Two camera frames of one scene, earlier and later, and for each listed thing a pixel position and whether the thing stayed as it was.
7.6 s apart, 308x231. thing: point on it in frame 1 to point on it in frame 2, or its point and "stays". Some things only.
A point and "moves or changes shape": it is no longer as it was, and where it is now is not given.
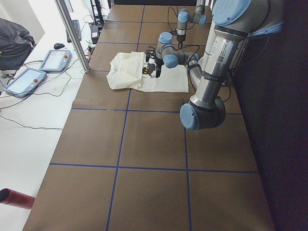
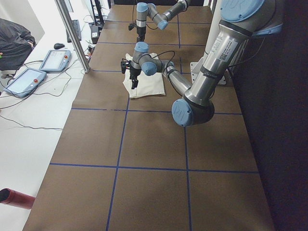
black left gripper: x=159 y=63 to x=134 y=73
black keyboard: x=76 y=25 stays
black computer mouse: x=58 y=45 stays
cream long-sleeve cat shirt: x=130 y=70 moves or changes shape
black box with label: x=95 y=34 stays
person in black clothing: x=16 y=44 stays
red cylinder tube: x=9 y=196 stays
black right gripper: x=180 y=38 to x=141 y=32
